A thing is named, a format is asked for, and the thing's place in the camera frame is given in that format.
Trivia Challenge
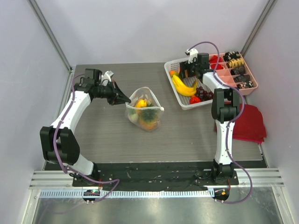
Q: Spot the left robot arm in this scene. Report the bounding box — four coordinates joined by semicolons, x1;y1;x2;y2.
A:
40;69;131;186

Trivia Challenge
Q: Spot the pink divided tray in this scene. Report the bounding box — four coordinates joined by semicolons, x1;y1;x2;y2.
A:
209;51;258;96

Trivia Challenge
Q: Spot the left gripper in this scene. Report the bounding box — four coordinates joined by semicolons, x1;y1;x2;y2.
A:
95;80;131;105

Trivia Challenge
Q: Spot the small orange fruit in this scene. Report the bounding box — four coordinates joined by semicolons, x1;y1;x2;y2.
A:
169;70;178;77

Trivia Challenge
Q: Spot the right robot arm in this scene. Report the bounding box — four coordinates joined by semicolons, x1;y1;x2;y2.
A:
180;49;240;184

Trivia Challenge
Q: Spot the red strawberry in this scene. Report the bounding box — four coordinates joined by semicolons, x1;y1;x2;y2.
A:
189;95;201;105

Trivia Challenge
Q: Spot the red folded cloth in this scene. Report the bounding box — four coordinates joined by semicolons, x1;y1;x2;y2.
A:
232;104;267;144

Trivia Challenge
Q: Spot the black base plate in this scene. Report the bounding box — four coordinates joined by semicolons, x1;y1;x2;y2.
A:
44;161;268;192

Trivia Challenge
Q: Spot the orange toy pineapple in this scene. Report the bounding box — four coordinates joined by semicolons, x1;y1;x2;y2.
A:
138;109;160;131

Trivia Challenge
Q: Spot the purple grape bunch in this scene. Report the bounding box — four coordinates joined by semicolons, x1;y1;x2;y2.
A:
195;87;214;102

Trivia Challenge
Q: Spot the white radish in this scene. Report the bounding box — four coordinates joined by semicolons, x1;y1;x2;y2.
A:
128;109;139;123

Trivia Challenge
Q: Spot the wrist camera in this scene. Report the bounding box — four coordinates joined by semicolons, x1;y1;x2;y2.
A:
100;70;114;86
185;48;198;64

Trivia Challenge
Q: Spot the clear spotted zip bag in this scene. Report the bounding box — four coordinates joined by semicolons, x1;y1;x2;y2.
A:
125;87;164;132

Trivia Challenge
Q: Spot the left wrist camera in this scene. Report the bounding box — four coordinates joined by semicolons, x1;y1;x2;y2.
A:
100;70;114;86

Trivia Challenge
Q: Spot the white slotted cable duct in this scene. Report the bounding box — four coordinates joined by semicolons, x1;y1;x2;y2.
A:
39;189;214;199

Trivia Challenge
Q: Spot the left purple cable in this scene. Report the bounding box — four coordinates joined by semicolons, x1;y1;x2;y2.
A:
53;73;120;203

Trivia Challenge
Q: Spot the yellow orange mango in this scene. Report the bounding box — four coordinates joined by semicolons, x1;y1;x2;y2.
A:
135;99;147;108

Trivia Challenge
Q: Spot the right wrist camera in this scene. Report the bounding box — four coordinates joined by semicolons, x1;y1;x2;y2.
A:
185;48;198;64

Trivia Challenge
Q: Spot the yellow banana bunch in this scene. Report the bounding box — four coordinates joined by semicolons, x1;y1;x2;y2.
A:
171;75;198;97

